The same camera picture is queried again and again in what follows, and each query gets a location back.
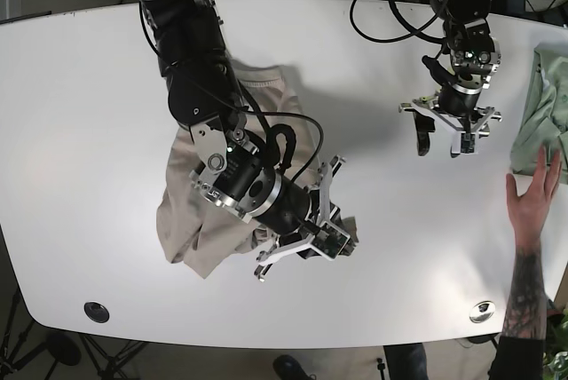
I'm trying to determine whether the sage green T-shirt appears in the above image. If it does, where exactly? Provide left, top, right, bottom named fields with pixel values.
left=510, top=44, right=567, bottom=185

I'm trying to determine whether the seated person in black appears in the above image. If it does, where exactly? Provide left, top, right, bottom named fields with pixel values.
left=383, top=335, right=545, bottom=379

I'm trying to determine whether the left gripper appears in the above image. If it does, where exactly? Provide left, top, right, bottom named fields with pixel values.
left=399, top=47, right=502, bottom=158

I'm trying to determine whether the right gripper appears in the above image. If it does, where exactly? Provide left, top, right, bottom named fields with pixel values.
left=191, top=123, right=356, bottom=282

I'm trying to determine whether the black table grommet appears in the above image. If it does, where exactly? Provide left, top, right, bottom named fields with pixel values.
left=83, top=301, right=110, bottom=324

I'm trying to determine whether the tattooed person's forearm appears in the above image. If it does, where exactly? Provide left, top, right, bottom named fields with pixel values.
left=500, top=241, right=548, bottom=342

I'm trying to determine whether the silver table grommet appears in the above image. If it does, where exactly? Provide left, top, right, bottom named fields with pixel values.
left=469, top=301, right=495, bottom=323

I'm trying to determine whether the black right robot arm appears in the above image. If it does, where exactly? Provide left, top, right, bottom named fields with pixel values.
left=135, top=0, right=358, bottom=279

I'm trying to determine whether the person's bare hand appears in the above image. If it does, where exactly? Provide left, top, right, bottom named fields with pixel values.
left=506, top=146, right=562, bottom=254

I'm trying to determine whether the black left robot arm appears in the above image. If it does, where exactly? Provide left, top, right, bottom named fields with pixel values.
left=387, top=0, right=502, bottom=158

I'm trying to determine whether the beige khaki T-shirt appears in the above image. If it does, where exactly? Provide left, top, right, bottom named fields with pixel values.
left=156, top=64, right=360, bottom=280

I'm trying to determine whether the green potted plant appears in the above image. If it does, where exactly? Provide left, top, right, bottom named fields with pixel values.
left=542, top=300, right=567, bottom=380

